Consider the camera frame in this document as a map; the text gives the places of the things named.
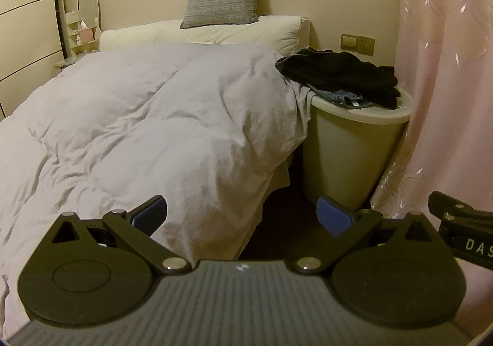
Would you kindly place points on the cream wardrobe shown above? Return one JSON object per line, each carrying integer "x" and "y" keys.
{"x": 23, "y": 22}

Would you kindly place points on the gold wall switch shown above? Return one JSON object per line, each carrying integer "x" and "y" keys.
{"x": 349, "y": 41}

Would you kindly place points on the pink curtain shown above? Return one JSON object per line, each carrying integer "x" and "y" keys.
{"x": 443, "y": 80}

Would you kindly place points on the white duvet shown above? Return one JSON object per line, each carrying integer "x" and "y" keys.
{"x": 154, "y": 119}

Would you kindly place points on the black garment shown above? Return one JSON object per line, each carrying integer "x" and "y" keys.
{"x": 339, "y": 69}

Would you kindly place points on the oval mirror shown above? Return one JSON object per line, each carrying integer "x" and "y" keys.
{"x": 90, "y": 3}

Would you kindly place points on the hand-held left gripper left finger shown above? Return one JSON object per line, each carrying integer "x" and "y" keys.
{"x": 148, "y": 215}

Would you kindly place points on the blue jeans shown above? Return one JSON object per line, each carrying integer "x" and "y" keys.
{"x": 341, "y": 96}

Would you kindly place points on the white pillow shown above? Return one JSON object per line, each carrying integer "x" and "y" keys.
{"x": 231, "y": 32}

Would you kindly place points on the gold wall socket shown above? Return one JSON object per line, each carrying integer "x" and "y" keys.
{"x": 366, "y": 45}

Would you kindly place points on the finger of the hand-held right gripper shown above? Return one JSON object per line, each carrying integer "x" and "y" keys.
{"x": 454, "y": 205}

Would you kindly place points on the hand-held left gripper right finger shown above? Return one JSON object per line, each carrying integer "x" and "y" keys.
{"x": 335, "y": 217}

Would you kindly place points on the cream laundry basket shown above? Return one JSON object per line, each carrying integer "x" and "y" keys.
{"x": 346, "y": 153}

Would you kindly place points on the cream shelf organiser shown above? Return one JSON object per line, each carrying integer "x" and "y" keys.
{"x": 83, "y": 36}

